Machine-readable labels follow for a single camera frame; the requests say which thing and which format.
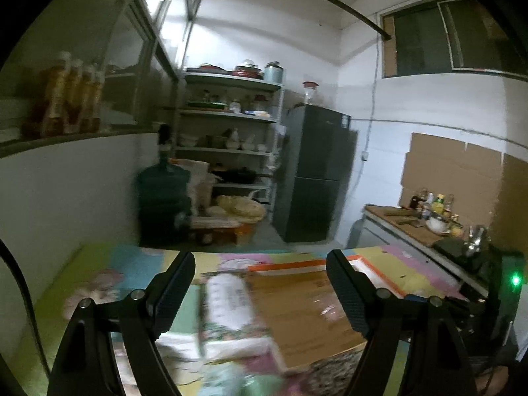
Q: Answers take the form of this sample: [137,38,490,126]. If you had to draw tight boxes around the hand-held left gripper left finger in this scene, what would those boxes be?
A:
[46,251,196,396]

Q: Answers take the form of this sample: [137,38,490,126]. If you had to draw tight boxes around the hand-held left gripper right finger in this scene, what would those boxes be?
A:
[326,249,481,396]

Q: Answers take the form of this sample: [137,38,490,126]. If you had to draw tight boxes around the floral tissue pack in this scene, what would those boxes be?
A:
[198,274,274,359]

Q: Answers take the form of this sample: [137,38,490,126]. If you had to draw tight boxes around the cardboard box with orange rim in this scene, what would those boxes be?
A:
[198,255,447,374]

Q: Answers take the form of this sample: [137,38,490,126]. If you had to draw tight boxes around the pale green soft pack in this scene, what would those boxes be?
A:
[202,362,265,396]

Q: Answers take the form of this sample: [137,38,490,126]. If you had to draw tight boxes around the steel kettle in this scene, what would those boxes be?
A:
[464,225,491,256]

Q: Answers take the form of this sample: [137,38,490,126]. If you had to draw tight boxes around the orange stool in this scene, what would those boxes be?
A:
[194,218,256,246]

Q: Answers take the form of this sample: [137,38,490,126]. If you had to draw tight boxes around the black stove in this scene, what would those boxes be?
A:
[433,237,491,273]

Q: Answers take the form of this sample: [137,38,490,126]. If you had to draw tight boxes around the kitchen counter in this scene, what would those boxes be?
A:
[363,204,491,298]

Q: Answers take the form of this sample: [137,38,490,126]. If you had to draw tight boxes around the white bowl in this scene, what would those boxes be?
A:
[426,216,450,234]

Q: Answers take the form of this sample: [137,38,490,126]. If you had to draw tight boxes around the yellow woven basket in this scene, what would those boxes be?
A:
[214,195,265,220]

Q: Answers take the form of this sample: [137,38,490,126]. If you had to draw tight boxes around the white sack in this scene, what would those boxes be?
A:
[187,159,217,215]

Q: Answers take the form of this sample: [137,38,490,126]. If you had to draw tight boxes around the group of condiment bottles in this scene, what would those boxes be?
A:
[408,187,460,223]

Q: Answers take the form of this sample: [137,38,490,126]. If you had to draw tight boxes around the dark grey fridge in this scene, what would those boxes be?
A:
[272,104,359,243]

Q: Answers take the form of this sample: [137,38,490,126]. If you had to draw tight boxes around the black wok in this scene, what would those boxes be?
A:
[210,167,258,185]

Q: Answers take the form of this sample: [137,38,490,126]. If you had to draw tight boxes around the black water jug pump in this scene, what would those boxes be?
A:
[158,125,173,157]

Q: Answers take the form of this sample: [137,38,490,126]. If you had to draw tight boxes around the row of white bowls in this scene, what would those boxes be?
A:
[177,130,269,152]

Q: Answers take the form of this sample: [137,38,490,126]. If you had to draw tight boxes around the white metal shelf rack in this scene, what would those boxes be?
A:
[173,68,285,223]

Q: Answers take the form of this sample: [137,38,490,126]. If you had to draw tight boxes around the glass jar with red lid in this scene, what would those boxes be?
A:
[302,81,320,106]

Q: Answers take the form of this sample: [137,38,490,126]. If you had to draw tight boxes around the amber bottle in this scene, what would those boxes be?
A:
[80,64,97,133]
[25,51,71,139]
[62,58,85,135]

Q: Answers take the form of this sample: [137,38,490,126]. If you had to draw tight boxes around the teal pot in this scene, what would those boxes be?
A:
[263,62,285,84]

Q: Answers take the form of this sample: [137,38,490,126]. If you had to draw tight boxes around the red pot with lid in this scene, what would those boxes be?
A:
[233,60,264,78]

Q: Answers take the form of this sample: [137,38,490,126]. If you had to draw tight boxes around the sliding glass window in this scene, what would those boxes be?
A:
[0,0,194,149]

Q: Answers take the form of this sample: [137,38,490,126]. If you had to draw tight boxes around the dark ceiling pipe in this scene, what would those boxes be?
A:
[243,0,392,42]

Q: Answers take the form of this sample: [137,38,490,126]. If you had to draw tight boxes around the cardboard sheets on wall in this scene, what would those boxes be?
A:
[399,132,528,244]

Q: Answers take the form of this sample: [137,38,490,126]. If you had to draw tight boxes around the black cable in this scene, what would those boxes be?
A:
[0,237,48,366]

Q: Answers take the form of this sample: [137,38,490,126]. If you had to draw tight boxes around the wall cable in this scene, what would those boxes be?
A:
[350,37,382,199]

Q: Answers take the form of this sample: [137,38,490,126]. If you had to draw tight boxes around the dark wall window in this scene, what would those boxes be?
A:
[379,0,528,81]

